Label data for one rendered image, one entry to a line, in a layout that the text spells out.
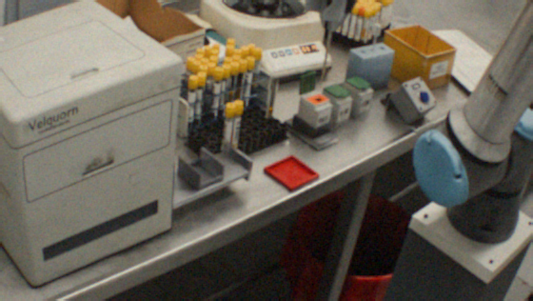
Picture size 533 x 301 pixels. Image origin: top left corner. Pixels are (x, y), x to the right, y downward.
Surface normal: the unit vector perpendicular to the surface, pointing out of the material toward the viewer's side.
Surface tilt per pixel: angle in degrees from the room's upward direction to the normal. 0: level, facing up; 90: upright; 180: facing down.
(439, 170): 97
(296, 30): 90
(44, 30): 0
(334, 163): 0
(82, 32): 0
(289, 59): 25
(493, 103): 95
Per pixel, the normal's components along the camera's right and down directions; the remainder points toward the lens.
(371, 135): 0.13, -0.82
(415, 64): -0.77, 0.27
